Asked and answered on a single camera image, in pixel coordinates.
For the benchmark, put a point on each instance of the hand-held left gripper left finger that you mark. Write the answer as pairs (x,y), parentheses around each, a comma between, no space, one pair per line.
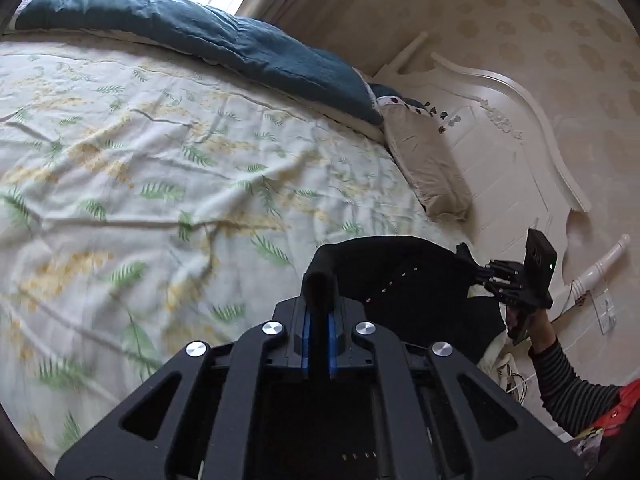
(306,345)

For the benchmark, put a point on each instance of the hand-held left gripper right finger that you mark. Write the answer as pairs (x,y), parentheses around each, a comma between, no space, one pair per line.
(333,350)

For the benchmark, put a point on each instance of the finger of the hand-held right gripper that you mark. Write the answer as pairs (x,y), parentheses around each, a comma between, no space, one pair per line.
(502,270)
(505,292)

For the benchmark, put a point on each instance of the black pants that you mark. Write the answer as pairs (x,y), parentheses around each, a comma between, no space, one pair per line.
(400,270)

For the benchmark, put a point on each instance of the person's right hand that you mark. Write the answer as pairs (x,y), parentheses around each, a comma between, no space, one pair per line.
(511,319)

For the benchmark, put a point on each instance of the white power strip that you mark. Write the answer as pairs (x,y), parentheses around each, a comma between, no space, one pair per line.
(506,375)

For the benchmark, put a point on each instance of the white carved headboard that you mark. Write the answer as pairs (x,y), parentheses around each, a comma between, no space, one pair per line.
(500,160)

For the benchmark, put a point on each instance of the beige pillow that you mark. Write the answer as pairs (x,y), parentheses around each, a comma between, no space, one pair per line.
(425,160)

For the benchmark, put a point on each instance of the person's red garment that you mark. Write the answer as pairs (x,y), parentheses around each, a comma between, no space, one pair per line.
(625,405)

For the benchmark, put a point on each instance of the white dotted pillow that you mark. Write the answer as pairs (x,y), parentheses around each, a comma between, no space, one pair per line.
(400,102)

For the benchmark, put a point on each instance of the floral bed sheet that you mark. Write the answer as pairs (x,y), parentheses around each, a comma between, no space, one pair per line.
(150,185)

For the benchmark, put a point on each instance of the teal duvet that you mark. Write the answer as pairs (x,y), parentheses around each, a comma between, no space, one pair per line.
(200,35)

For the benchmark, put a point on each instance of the beige curtain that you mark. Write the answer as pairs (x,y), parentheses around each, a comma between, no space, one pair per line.
(300,0)

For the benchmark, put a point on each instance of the white bed post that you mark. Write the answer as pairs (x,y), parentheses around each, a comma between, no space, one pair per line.
(600,267)

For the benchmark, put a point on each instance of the white wall socket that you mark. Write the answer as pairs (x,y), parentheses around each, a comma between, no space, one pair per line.
(603,305)
(608,324)

